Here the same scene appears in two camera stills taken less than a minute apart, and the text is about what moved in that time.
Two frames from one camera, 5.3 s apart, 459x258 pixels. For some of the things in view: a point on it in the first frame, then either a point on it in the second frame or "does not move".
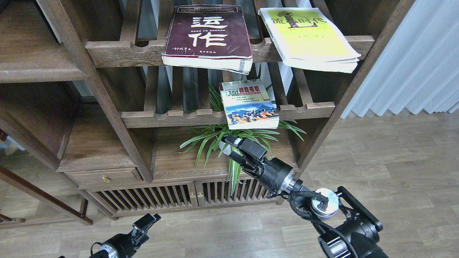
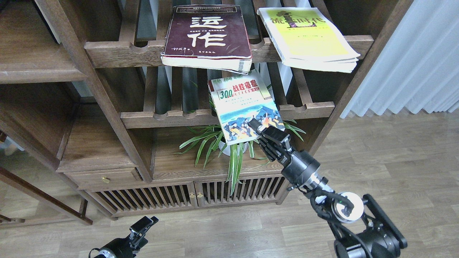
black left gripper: [123, 245] does not move
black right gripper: [272, 172] to [298, 166]
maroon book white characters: [210, 37] does not move
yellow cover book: [306, 40] does not move
